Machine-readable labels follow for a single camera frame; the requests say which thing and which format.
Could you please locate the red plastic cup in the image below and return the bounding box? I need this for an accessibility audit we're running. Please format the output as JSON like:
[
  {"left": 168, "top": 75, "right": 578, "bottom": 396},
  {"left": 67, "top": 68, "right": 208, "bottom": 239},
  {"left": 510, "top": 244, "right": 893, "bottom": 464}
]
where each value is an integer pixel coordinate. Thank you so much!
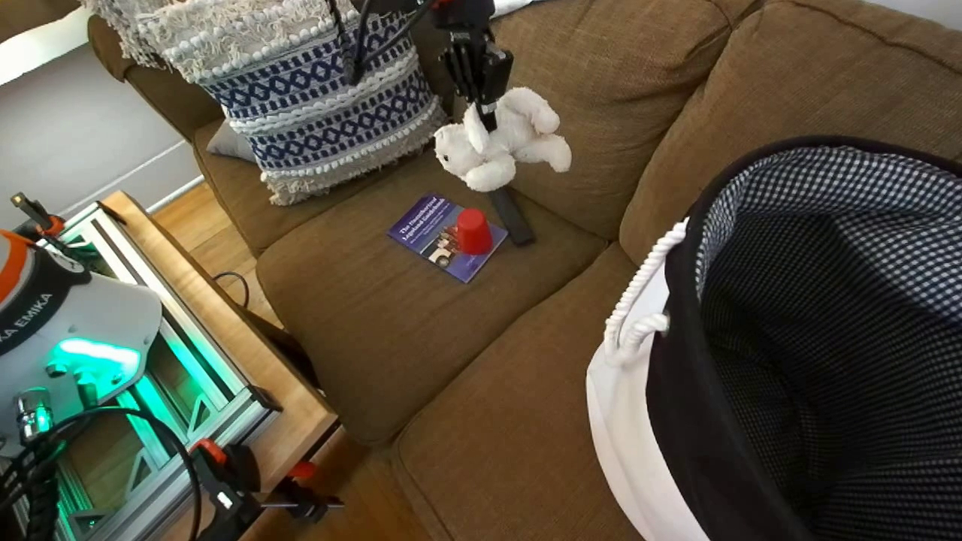
[{"left": 450, "top": 207, "right": 497, "bottom": 260}]

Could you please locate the orange black clamp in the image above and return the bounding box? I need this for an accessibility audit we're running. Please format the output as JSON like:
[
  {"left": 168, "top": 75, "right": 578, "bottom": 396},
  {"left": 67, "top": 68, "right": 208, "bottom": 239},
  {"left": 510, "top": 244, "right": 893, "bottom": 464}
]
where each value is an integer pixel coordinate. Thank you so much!
[
  {"left": 187, "top": 435, "right": 265, "bottom": 541},
  {"left": 263, "top": 458, "right": 345, "bottom": 528}
]

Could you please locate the cream blue fringed pillow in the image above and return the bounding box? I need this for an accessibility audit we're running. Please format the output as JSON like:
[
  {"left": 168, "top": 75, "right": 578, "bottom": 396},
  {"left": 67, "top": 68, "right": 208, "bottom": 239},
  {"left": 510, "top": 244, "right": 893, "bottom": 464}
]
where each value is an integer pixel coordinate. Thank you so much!
[{"left": 81, "top": 0, "right": 450, "bottom": 212}]

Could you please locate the white plush toy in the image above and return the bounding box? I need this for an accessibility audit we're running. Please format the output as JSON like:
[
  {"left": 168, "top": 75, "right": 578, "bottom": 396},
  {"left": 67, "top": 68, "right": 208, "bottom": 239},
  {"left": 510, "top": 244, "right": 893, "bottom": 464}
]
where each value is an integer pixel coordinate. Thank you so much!
[{"left": 431, "top": 85, "right": 573, "bottom": 195}]

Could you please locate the black remote control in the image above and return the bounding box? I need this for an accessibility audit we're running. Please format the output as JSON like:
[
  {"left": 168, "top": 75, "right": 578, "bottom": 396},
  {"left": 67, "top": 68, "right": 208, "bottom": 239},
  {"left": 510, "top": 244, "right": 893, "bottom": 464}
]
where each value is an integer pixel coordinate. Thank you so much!
[{"left": 488, "top": 186, "right": 539, "bottom": 251}]

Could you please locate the purple printed booklet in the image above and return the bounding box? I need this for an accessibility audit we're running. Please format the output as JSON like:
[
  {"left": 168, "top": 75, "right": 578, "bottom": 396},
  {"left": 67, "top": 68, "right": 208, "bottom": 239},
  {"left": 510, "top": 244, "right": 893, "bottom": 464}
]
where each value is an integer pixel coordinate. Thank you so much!
[{"left": 384, "top": 193, "right": 510, "bottom": 286}]

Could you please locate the wooden table board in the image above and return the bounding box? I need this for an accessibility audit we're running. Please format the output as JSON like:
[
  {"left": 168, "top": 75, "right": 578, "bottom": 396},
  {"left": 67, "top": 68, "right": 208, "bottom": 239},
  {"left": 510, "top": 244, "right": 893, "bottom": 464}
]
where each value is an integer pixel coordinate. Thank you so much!
[{"left": 96, "top": 190, "right": 343, "bottom": 541}]

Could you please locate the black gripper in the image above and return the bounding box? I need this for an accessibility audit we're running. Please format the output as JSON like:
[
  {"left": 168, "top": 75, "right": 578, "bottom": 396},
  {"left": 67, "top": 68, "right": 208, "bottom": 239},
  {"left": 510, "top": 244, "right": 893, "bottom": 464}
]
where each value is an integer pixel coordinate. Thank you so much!
[{"left": 426, "top": 0, "right": 516, "bottom": 137}]

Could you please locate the white black rope-handled basket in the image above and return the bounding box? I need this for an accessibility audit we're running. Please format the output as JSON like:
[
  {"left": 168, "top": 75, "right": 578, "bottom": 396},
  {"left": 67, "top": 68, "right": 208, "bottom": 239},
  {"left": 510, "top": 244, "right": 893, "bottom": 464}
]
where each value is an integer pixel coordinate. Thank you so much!
[{"left": 584, "top": 132, "right": 962, "bottom": 541}]

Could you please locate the aluminium frame with green light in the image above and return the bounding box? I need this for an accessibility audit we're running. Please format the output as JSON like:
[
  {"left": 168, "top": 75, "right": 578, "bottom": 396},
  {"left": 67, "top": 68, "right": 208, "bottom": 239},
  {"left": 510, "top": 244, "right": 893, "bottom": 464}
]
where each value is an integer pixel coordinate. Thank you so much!
[{"left": 10, "top": 195, "right": 286, "bottom": 541}]

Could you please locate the brown fabric sofa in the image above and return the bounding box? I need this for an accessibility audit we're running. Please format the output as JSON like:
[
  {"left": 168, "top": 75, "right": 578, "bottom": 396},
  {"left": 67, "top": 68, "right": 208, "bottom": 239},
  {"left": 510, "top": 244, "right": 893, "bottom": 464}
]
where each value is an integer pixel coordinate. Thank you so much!
[{"left": 83, "top": 0, "right": 962, "bottom": 541}]

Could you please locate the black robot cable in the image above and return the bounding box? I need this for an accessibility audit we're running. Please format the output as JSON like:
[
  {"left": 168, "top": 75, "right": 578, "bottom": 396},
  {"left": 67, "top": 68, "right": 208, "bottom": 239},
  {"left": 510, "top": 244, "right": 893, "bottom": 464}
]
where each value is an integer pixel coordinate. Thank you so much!
[{"left": 0, "top": 404, "right": 208, "bottom": 541}]

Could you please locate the thin black cable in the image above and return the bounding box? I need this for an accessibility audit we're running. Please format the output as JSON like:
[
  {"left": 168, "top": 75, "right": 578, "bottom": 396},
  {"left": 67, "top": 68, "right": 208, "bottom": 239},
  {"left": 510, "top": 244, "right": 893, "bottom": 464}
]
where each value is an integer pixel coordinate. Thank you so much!
[{"left": 208, "top": 267, "right": 325, "bottom": 391}]

